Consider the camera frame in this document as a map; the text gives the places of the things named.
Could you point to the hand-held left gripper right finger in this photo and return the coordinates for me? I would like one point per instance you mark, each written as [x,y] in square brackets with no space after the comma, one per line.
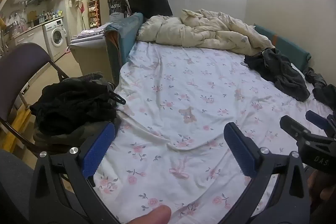
[240,150]

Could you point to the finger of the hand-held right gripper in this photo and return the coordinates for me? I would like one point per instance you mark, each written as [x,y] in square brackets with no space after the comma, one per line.
[319,120]
[291,125]

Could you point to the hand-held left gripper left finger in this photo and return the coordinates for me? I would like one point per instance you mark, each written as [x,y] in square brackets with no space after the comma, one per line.
[98,150]

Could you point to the dark grey pants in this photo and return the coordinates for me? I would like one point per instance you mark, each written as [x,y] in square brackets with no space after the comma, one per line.
[286,74]

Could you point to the person's right hand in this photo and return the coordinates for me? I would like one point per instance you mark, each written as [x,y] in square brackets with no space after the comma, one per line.
[316,187]

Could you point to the person's left hand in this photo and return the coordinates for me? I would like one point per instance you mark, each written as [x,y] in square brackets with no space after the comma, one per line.
[155,216]

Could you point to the dark grey crumpled cloth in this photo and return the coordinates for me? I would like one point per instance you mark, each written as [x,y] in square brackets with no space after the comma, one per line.
[321,87]

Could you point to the black clothes pile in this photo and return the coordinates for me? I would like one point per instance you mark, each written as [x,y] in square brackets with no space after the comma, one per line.
[71,103]

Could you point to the grey knitted cloth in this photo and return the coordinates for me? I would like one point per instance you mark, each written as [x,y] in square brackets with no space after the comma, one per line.
[84,77]

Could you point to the teal sofa back cushion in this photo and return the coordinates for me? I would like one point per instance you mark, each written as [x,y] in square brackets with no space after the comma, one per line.
[286,43]

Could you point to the floral bed sheet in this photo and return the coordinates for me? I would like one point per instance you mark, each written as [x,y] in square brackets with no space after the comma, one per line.
[183,87]

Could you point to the beige side table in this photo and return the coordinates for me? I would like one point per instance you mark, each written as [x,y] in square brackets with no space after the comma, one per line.
[89,56]

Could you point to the folded patterned cloth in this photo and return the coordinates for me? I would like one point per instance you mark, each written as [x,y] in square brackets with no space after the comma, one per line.
[89,33]

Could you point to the teal sofa armrest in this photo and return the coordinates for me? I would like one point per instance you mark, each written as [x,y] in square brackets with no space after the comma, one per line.
[126,35]

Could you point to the white washing machine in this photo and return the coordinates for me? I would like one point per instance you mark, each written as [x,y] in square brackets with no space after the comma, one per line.
[57,37]

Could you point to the cream duvet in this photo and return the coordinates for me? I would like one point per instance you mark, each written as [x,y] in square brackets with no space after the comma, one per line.
[199,29]

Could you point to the kitchen counter cabinet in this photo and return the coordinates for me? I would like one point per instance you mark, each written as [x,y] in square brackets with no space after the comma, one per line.
[29,39]

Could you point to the shoe rack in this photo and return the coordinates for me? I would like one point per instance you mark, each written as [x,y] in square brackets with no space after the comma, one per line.
[93,11]

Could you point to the dark printed paper bag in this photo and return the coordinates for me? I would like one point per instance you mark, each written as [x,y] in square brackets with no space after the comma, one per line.
[116,10]

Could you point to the row of kitchen items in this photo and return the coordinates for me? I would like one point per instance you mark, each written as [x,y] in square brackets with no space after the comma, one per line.
[47,18]

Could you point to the red hanging cloth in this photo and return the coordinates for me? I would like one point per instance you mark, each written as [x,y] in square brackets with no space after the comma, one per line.
[82,7]

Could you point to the yellow wooden frame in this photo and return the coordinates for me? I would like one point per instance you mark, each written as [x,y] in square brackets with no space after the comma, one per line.
[18,132]

